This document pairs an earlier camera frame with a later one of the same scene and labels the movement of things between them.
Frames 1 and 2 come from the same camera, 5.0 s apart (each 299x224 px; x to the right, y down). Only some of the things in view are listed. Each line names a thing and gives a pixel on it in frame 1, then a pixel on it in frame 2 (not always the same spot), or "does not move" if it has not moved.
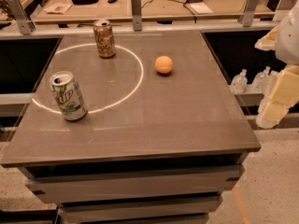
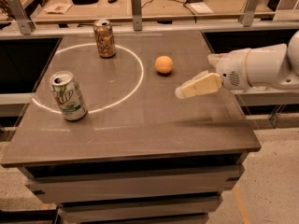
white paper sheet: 201,7 does not move
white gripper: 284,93 to 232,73
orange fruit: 163,64 does not move
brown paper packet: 60,7 does not move
